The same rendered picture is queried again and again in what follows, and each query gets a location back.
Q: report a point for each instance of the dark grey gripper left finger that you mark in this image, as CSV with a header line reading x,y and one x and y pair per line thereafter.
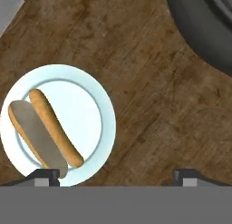
x,y
45,176

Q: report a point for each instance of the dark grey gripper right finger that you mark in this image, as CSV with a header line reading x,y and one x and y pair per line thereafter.
x,y
188,177

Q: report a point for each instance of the sliced hot dog bun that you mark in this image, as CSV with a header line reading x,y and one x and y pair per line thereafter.
x,y
36,134

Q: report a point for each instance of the tan sausage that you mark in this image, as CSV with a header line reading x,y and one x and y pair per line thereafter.
x,y
54,128

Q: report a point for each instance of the white round plate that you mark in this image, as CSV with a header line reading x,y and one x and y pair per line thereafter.
x,y
87,112

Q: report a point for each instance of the dark grey round bowl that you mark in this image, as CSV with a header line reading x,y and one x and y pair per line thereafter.
x,y
205,25

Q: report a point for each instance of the grey cabinet edge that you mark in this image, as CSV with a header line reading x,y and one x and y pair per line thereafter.
x,y
8,7

